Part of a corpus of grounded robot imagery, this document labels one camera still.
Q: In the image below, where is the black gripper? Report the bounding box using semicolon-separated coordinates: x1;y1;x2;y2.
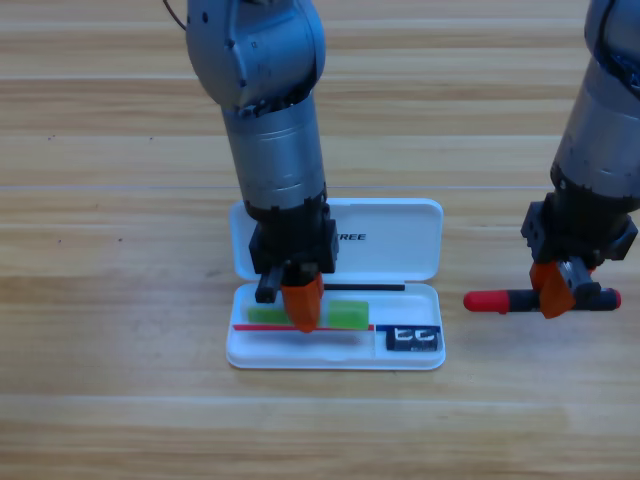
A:
520;192;634;320
248;199;339;334

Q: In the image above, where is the green and white glue stick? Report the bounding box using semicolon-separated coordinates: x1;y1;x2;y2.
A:
246;299;370;331

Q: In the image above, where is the black marker with red cap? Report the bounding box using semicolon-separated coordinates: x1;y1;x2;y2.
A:
463;288;623;315

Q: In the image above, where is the black eraser with white print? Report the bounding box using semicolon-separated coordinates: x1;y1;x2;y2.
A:
385;327;444;353

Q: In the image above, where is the white Unitree pencil case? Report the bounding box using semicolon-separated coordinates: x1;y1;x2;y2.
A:
225;197;447;372

